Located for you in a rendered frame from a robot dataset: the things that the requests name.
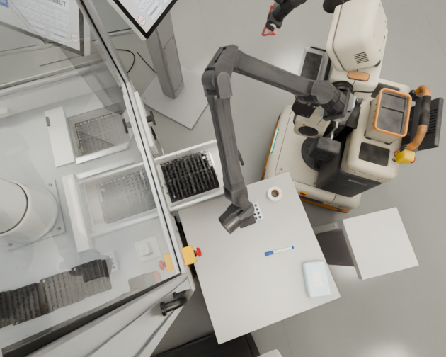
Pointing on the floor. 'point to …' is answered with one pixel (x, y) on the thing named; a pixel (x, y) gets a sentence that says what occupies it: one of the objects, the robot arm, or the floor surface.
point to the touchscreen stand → (173, 80)
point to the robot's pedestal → (367, 244)
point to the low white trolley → (254, 261)
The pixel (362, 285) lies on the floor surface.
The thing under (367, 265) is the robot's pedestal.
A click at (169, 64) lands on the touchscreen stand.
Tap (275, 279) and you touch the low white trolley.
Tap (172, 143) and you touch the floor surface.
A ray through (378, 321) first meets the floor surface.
